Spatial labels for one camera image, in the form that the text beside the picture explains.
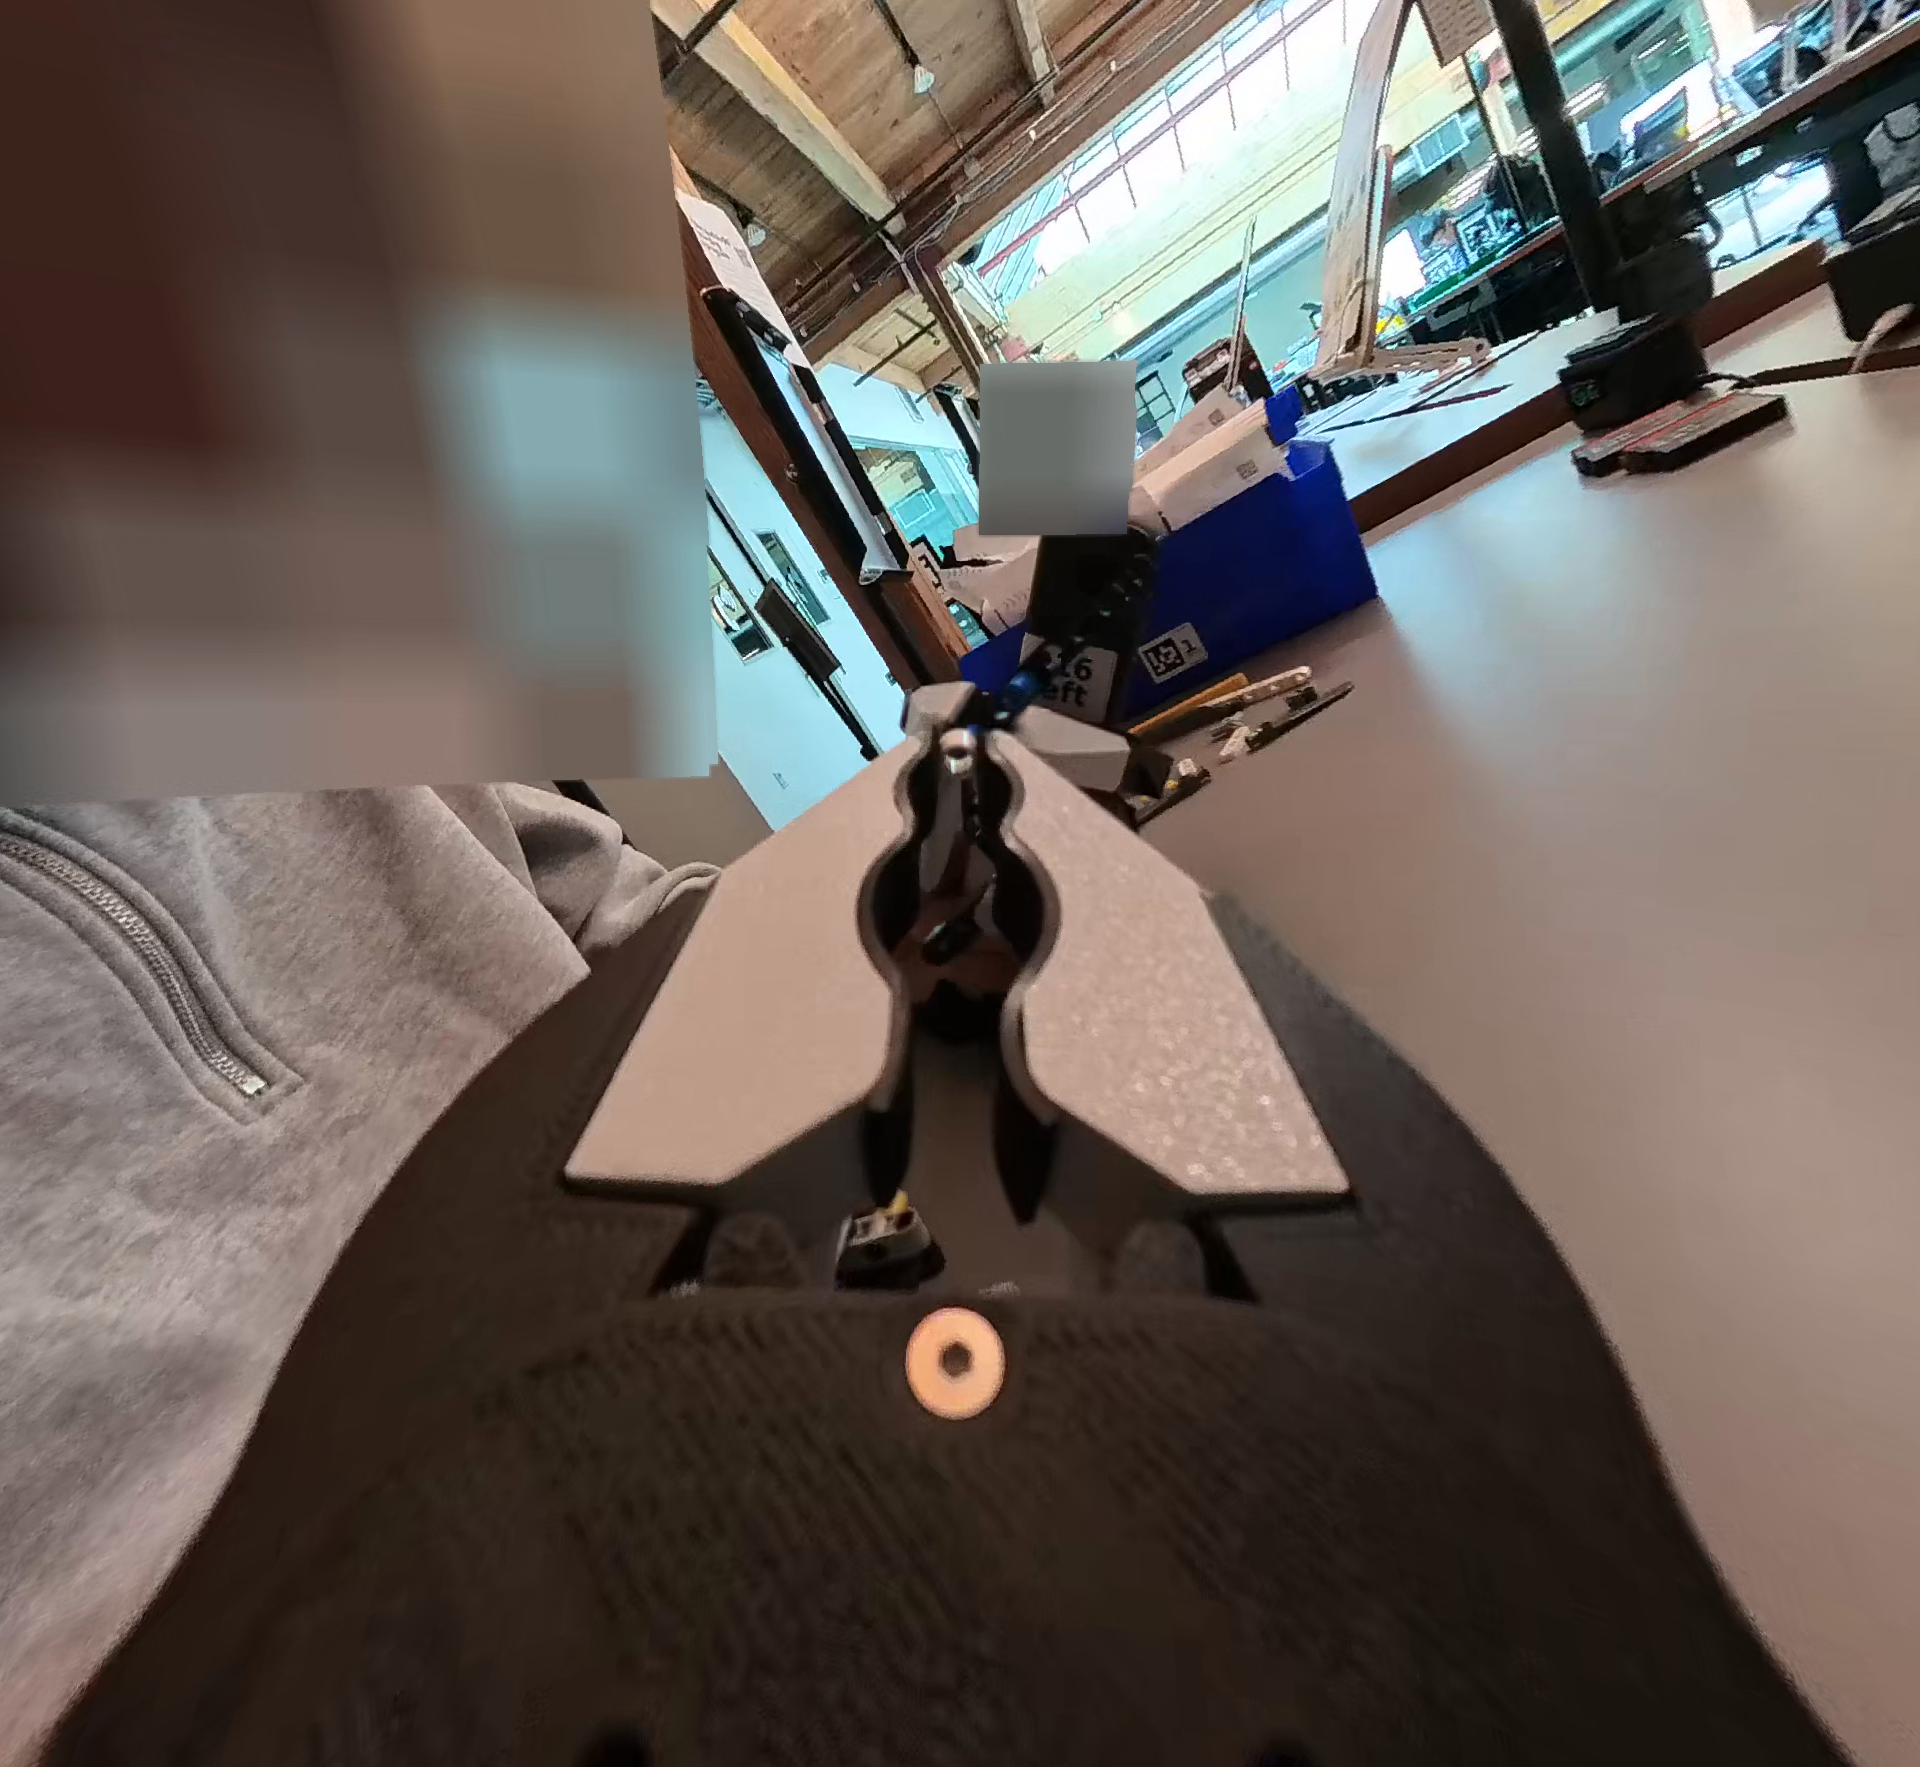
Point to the black charger block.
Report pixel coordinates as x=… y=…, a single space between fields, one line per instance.
x=1877 y=276

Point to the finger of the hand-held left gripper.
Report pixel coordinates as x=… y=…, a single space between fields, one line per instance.
x=1085 y=757
x=944 y=709

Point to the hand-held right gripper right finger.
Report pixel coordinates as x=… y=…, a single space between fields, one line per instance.
x=1170 y=1047

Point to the cardboard booklet stand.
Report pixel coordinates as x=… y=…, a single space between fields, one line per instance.
x=1359 y=223

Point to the long black lego beam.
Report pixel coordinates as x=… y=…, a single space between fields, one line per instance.
x=1017 y=697

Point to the partly built lego model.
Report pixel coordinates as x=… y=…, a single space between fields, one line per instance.
x=886 y=1234

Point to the large blue storage bin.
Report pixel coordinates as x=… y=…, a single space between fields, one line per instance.
x=1262 y=567

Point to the long white lego beam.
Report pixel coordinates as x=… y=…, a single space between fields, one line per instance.
x=1262 y=687

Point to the white paper packets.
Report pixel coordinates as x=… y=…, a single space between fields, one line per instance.
x=1217 y=464

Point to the wall-mounted screen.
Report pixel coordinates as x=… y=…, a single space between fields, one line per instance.
x=794 y=447

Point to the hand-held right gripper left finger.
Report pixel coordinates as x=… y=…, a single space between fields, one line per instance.
x=720 y=1047

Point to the black lego blade piece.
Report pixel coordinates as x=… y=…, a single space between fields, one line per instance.
x=1297 y=715

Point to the black steel column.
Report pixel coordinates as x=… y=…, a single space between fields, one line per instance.
x=1529 y=72

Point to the small white lego beam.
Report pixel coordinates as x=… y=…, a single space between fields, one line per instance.
x=1233 y=732

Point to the black charger case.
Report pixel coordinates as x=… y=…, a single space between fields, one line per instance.
x=1635 y=373

